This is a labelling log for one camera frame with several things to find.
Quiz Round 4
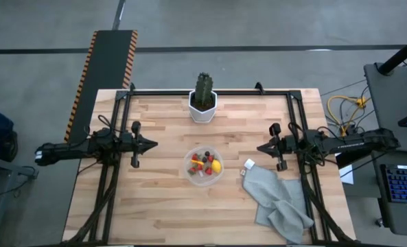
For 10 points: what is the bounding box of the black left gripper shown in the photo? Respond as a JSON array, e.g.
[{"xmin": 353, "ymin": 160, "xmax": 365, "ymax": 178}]
[{"xmin": 122, "ymin": 121, "xmax": 159, "ymax": 169}]

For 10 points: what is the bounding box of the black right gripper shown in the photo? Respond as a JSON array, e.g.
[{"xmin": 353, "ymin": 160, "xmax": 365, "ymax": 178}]
[{"xmin": 257, "ymin": 123, "xmax": 294, "ymax": 172}]

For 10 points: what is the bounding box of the clear plastic tupperware container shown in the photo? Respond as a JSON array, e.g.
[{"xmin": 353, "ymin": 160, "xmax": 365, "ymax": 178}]
[{"xmin": 183, "ymin": 145, "xmax": 224, "ymax": 187}]

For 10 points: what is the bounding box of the grey cloth towel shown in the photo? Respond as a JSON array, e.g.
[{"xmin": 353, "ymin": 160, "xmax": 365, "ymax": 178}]
[{"xmin": 240, "ymin": 158, "xmax": 314, "ymax": 245}]

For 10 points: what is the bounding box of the white hexagonal plant pot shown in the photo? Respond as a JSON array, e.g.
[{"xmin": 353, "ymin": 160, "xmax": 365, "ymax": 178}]
[{"xmin": 188, "ymin": 89, "xmax": 218, "ymax": 124}]

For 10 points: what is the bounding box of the green cactus plant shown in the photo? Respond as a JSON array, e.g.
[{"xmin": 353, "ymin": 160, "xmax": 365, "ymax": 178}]
[{"xmin": 194, "ymin": 71, "xmax": 214, "ymax": 106}]

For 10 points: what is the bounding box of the white paper sheet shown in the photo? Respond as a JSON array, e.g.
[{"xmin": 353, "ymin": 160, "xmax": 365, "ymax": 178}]
[{"xmin": 339, "ymin": 164, "xmax": 355, "ymax": 185}]

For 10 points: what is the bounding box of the black hazard-striped floor ramp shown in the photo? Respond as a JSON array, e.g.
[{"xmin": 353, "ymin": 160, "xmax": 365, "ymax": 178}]
[{"xmin": 62, "ymin": 30, "xmax": 138, "ymax": 143}]

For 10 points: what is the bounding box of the grey cart top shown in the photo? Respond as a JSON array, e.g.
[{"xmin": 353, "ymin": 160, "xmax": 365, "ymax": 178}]
[{"xmin": 363, "ymin": 62, "xmax": 407, "ymax": 154}]

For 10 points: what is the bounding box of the backlit black keyboard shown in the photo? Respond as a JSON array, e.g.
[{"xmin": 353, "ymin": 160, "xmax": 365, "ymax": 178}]
[{"xmin": 381, "ymin": 163, "xmax": 407, "ymax": 204}]

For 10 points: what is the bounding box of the grey metal stand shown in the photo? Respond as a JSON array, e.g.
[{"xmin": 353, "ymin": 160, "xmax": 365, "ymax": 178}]
[{"xmin": 0, "ymin": 154, "xmax": 39, "ymax": 247}]

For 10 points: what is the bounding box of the grey keyboard desk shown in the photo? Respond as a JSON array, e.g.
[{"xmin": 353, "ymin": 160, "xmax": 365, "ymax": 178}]
[{"xmin": 371, "ymin": 150, "xmax": 407, "ymax": 237}]

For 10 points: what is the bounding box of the black pole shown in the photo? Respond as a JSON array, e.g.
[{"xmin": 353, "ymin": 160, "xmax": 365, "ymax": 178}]
[{"xmin": 377, "ymin": 31, "xmax": 407, "ymax": 75}]

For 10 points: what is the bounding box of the black aluminium rig frame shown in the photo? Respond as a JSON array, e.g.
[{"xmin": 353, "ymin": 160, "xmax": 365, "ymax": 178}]
[{"xmin": 64, "ymin": 82, "xmax": 357, "ymax": 246}]

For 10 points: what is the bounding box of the yellow cable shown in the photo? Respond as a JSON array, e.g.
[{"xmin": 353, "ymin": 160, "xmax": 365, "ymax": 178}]
[{"xmin": 327, "ymin": 95, "xmax": 368, "ymax": 138}]

